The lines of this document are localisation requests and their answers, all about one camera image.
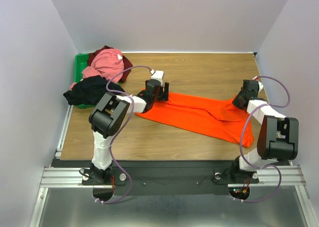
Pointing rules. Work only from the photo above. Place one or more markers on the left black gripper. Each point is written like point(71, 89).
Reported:
point(163, 96)

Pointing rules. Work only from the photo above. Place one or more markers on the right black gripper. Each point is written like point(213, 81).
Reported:
point(239, 102)

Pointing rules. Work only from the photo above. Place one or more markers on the orange t shirt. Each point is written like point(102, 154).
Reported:
point(214, 118)

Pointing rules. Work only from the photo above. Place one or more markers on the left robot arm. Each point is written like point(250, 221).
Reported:
point(107, 118)

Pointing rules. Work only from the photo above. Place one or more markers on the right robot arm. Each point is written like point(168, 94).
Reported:
point(278, 139)

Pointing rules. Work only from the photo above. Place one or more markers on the maroon t shirt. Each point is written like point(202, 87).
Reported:
point(128, 67)

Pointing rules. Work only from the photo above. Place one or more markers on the pink t shirt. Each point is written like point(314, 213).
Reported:
point(81, 64)

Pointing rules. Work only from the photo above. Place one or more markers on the black t shirt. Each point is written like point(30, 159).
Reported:
point(89, 91)

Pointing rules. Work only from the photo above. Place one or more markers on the green plastic bin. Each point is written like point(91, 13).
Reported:
point(92, 73)

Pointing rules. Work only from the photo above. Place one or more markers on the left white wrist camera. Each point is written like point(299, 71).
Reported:
point(157, 77)

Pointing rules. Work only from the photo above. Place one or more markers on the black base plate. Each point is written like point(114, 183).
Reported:
point(157, 178)

